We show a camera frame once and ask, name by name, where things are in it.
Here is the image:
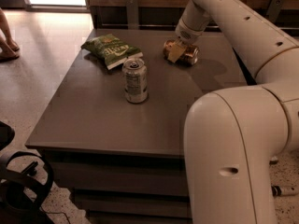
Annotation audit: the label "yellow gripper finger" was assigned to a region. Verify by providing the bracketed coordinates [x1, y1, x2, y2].
[167, 41, 186, 63]

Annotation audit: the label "orange soda can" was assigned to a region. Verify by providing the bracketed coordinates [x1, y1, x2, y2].
[163, 39, 199, 65]

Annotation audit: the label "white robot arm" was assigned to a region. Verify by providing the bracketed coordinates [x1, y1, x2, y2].
[176, 0, 299, 224]

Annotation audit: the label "silver soda can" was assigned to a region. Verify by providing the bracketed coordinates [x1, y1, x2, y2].
[122, 58, 148, 104]

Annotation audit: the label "green chip bag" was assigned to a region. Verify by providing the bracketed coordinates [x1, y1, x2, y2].
[81, 34, 143, 70]

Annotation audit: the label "grey drawer cabinet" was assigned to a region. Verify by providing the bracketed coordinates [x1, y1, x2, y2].
[26, 30, 246, 224]

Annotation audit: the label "person's legs with sandals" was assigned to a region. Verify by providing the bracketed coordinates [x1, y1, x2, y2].
[0, 8, 20, 63]

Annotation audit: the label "white power strip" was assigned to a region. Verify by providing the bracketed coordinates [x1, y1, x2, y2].
[271, 186, 299, 197]

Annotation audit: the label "black office chair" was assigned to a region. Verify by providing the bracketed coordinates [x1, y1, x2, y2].
[0, 120, 55, 224]

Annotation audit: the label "left metal wall bracket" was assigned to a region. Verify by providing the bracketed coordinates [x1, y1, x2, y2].
[125, 0, 139, 30]

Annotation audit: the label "metal wall bracket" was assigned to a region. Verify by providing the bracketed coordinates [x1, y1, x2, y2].
[265, 0, 285, 22]
[125, 0, 139, 30]

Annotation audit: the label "right metal wall bracket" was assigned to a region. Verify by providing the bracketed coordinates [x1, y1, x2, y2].
[265, 0, 285, 22]

